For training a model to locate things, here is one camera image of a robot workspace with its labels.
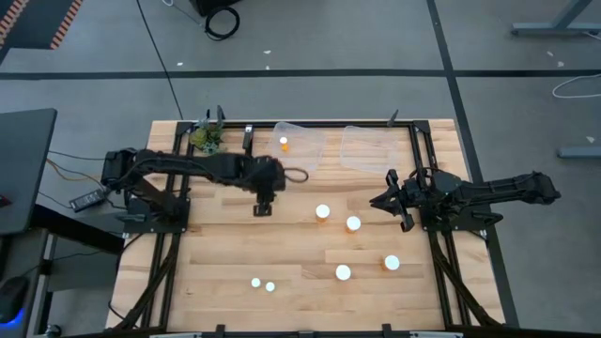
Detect black aluminium table frame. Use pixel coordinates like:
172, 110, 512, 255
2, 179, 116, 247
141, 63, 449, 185
110, 119, 506, 338

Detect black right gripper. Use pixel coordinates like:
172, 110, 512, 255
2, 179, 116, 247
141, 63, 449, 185
368, 167, 426, 233

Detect yellow cable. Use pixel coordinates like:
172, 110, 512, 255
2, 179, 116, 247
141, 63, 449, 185
45, 158, 102, 184

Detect black mat orange striped edges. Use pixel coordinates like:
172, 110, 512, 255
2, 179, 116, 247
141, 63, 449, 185
0, 0, 85, 51

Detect small green potted plant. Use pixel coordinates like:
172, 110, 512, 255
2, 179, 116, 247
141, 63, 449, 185
188, 119, 229, 156

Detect black table-level camera stand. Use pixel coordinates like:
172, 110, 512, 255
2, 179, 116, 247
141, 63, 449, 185
241, 124, 255, 154

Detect dark grey desk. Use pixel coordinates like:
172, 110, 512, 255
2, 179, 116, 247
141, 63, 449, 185
0, 108, 58, 236

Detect black power adapter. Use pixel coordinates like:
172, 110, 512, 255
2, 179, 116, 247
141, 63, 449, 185
69, 188, 107, 212

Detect black computer mouse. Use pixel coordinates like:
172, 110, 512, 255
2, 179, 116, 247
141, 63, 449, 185
0, 275, 30, 325

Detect black box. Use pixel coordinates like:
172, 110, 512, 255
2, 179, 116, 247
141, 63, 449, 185
190, 0, 243, 18

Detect black coiled cable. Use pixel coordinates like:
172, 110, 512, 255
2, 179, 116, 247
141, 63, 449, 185
204, 5, 241, 42

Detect grey table foot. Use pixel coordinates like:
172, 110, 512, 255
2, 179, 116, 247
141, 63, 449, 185
557, 146, 601, 160

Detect thin black floor cable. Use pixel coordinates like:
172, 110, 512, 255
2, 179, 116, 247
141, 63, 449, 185
135, 0, 184, 121

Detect white floor cable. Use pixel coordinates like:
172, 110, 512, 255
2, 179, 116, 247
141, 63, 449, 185
552, 72, 601, 100

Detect clear plastic bin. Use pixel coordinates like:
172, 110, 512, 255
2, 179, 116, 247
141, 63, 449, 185
267, 120, 328, 173
338, 124, 405, 175

